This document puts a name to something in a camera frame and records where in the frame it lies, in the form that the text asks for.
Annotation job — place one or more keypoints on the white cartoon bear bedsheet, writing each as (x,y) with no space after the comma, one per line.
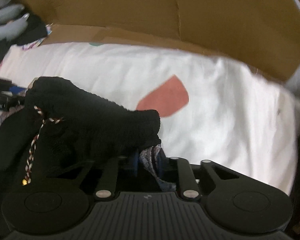
(210,107)

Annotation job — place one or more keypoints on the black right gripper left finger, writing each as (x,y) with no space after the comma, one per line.
(115,176)

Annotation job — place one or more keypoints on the brown cardboard sheet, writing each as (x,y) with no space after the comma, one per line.
(264,34)

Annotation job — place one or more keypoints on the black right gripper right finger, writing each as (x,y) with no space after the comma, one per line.
(179,171)

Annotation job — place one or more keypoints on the black knit garment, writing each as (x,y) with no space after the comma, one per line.
(53,148)

